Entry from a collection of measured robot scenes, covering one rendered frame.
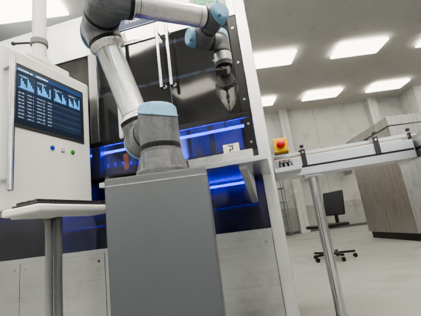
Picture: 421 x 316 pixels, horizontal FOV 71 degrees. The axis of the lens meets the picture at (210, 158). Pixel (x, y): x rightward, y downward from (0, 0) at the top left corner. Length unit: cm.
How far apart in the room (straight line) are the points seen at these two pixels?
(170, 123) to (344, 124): 1160
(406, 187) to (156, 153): 512
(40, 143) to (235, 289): 115
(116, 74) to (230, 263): 100
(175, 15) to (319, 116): 1116
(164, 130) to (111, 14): 41
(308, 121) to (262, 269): 1058
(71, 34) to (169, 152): 161
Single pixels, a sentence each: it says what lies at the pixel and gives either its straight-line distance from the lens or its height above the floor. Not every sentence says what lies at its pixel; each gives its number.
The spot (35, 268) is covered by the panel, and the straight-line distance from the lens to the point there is 205.
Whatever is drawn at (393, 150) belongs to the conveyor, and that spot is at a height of 89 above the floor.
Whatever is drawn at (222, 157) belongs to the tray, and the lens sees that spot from 116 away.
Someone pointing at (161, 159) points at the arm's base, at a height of 83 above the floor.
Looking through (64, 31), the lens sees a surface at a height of 202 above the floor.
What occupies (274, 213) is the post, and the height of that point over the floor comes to 67.
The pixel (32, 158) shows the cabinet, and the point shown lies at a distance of 154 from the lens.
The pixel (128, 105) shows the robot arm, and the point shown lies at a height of 106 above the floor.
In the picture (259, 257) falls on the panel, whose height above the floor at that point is 47.
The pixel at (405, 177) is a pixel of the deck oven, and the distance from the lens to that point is 568.
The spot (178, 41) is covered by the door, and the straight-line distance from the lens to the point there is 190.
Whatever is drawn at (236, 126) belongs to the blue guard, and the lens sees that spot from 157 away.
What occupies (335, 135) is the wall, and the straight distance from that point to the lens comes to 1204.
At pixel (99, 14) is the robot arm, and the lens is 105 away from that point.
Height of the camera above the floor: 65
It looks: 13 degrees up
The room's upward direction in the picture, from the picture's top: 8 degrees counter-clockwise
